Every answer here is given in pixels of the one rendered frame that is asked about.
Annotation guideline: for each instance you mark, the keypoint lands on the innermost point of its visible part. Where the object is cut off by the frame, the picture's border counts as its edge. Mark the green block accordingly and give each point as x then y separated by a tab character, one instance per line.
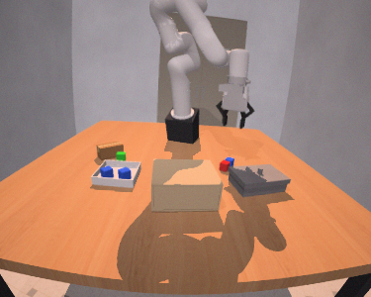
121	155

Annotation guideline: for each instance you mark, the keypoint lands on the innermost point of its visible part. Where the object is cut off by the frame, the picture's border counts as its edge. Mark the brown cardboard box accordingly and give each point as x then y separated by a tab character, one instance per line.
109	150

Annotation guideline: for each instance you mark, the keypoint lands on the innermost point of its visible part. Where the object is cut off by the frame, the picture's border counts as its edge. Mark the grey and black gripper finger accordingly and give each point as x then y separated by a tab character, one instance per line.
223	112
243	115

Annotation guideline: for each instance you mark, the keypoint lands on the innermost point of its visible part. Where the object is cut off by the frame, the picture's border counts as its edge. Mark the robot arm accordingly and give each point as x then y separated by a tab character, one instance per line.
173	42

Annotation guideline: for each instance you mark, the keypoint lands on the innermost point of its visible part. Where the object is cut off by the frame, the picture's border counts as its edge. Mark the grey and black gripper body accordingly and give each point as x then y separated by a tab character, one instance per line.
236	102

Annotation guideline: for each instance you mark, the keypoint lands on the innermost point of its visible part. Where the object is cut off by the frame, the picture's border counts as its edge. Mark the red block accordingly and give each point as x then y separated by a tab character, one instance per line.
224	165

